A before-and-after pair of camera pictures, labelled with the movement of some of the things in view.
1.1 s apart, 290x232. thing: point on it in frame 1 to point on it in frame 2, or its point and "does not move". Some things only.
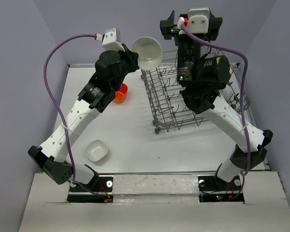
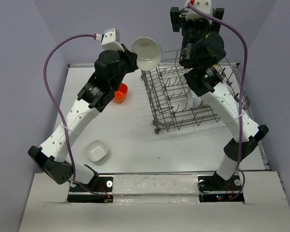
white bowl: (150, 51) does not move
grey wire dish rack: (162, 82) does not move
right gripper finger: (166, 26) to (176, 16)
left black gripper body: (127, 65) does not move
